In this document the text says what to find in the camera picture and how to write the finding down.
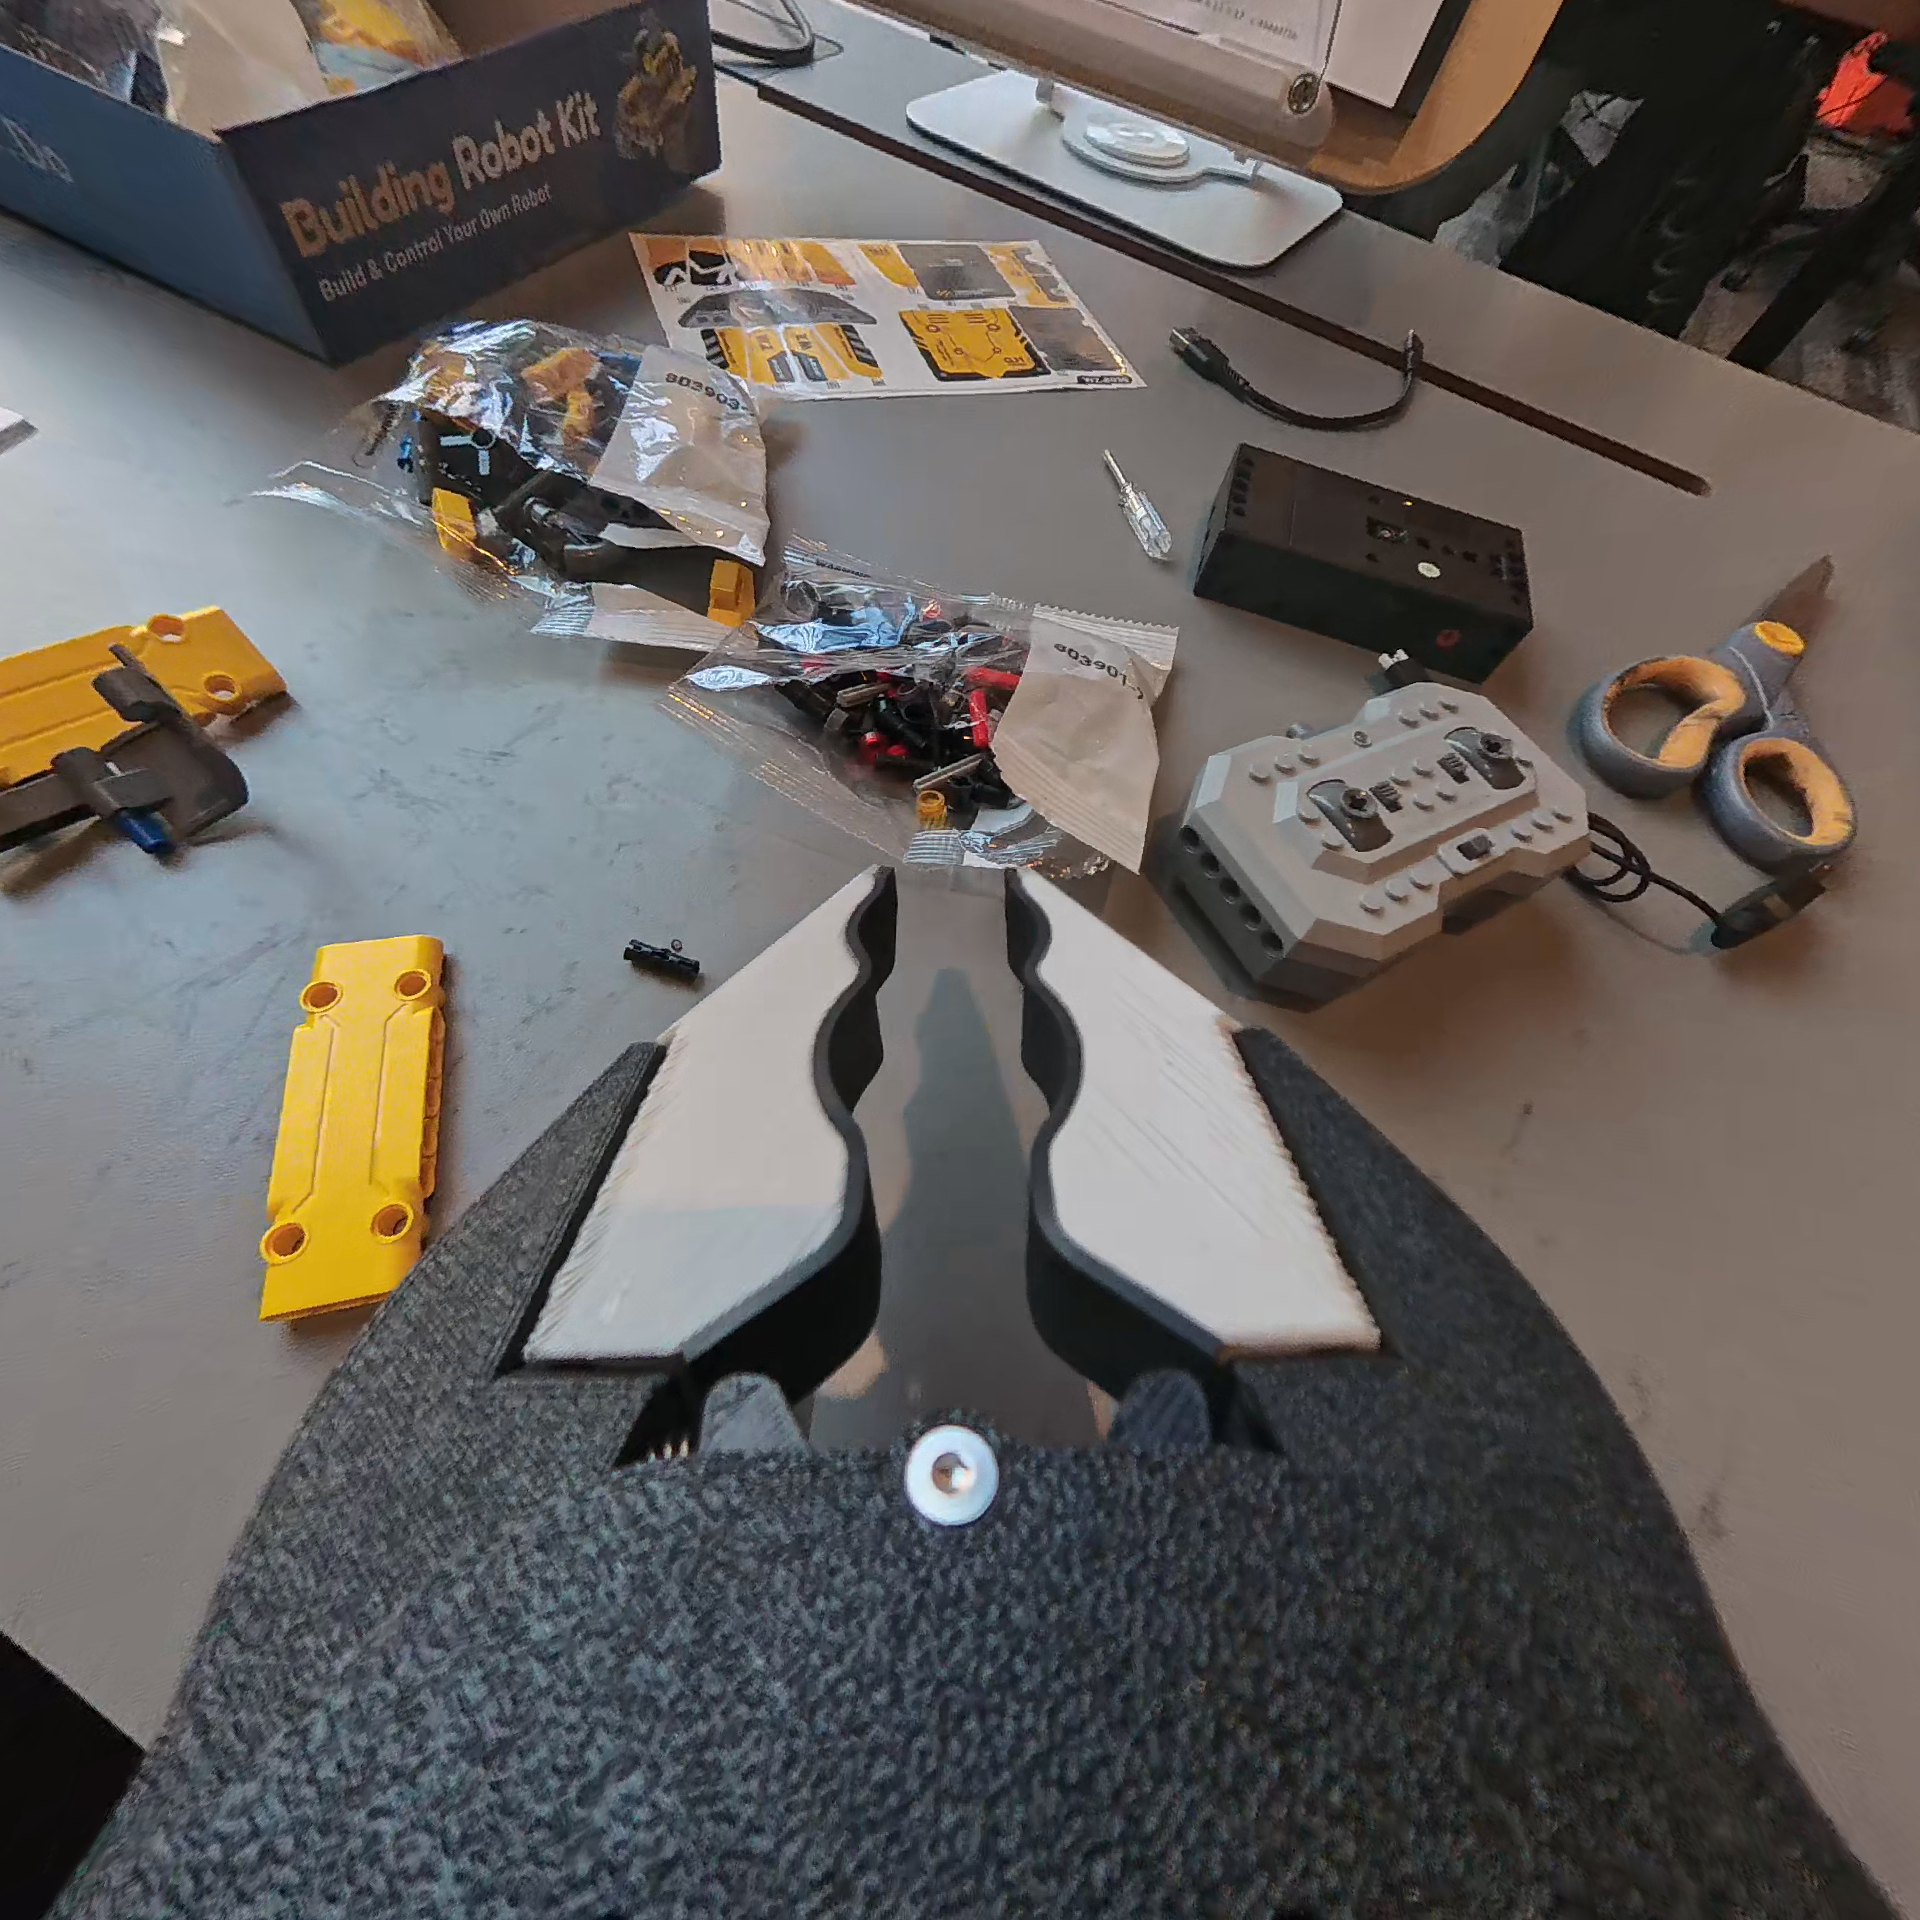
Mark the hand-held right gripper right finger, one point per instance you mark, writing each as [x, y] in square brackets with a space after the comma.
[1200, 1185]

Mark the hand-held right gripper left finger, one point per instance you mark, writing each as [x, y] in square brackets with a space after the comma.
[705, 1185]

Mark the black pin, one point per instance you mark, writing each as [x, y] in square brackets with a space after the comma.
[662, 956]

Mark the yellow beam panel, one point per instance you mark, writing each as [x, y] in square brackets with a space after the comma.
[61, 691]
[352, 1142]

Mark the bag of red black parts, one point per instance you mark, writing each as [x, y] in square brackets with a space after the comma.
[930, 720]

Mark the bag of yellow blue parts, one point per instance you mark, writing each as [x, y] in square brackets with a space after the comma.
[525, 464]

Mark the blue cardboard kit box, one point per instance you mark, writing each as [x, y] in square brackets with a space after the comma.
[451, 211]

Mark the white instruction booklet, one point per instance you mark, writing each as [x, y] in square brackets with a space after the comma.
[11, 431]

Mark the large clear bag yellow parts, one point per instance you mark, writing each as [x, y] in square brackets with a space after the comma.
[270, 43]

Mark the grey desk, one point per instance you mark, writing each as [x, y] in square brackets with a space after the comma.
[525, 779]

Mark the grey control hub block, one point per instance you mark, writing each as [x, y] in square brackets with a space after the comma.
[1394, 839]

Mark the small black box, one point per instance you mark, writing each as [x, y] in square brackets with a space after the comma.
[1350, 556]

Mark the yellow grey sticker sheet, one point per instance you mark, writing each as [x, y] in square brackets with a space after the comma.
[901, 323]

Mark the white stand base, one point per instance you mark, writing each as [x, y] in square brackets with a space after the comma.
[1125, 166]

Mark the orange plastic object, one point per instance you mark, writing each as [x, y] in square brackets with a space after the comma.
[1857, 82]

